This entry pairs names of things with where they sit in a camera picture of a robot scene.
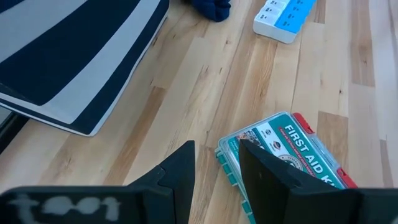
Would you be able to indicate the navy white-striped fabric basket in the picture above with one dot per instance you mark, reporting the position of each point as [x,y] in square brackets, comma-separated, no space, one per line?
[62,49]

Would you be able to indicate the navy blue cloth pouch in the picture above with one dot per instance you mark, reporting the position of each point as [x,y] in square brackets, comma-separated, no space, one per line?
[213,9]

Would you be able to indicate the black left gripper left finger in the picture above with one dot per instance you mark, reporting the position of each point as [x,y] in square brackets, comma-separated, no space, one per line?
[177,186]

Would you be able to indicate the black aluminium table frame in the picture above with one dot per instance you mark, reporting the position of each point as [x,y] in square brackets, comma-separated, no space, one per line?
[11,130]

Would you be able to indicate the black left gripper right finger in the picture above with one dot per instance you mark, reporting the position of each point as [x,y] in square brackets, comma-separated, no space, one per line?
[273,193]

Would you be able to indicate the teal first aid kit box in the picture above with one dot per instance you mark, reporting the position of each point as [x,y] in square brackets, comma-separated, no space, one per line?
[298,143]

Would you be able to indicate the blue white weekly pill organizer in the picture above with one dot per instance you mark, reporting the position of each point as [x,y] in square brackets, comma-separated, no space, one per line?
[280,21]

